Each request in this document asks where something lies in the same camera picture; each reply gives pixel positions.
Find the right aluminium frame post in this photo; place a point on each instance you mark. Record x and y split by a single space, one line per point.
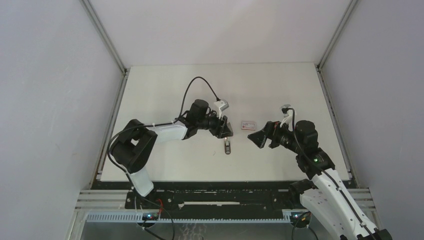
337 33

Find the red white staple box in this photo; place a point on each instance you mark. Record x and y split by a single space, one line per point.
248 125

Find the tan stapler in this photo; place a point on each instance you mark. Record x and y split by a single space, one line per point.
227 146

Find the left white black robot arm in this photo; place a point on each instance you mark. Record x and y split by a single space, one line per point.
130 149

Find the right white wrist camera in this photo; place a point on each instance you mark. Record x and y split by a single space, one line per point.
288 113

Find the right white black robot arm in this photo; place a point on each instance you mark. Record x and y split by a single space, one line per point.
322 193

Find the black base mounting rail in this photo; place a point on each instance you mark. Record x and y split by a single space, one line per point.
218 200

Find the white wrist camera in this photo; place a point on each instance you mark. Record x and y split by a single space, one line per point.
288 113
220 106

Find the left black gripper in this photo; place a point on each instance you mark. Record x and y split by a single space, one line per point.
221 130

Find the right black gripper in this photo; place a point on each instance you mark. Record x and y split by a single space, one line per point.
271 131

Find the aluminium frame post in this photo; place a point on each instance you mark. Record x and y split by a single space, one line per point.
102 33
337 33

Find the left aluminium frame post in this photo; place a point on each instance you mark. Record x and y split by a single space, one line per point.
102 33

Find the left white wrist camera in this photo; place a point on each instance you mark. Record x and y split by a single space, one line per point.
220 106

